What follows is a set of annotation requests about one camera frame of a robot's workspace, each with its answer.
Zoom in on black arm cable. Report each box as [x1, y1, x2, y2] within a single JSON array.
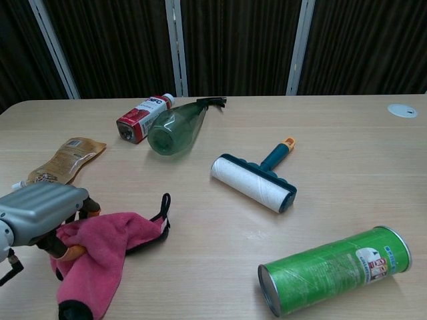
[[0, 255, 25, 287]]

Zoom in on dark pleated curtain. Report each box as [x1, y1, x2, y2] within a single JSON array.
[[0, 0, 427, 114]]

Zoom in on white metal frame post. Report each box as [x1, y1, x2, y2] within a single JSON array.
[[27, 0, 81, 100], [165, 0, 189, 98], [286, 0, 316, 96]]

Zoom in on pink cloth with black trim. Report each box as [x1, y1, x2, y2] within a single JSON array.
[[49, 192, 172, 320]]

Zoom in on teal lint roller orange tip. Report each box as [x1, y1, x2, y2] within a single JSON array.
[[209, 135, 298, 214]]

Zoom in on green transparent spray bottle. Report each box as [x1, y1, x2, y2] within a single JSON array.
[[147, 96, 228, 157]]

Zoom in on green chips can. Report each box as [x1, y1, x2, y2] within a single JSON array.
[[257, 225, 413, 318]]

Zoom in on brown spouted sauce pouch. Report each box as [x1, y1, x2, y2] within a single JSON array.
[[11, 137, 107, 191]]

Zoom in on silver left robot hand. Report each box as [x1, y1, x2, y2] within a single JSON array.
[[0, 181, 101, 261]]

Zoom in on red white labelled bottle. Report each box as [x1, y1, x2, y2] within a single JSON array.
[[115, 93, 176, 145]]

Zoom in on grey round cable grommet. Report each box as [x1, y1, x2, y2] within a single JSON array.
[[387, 103, 419, 118]]

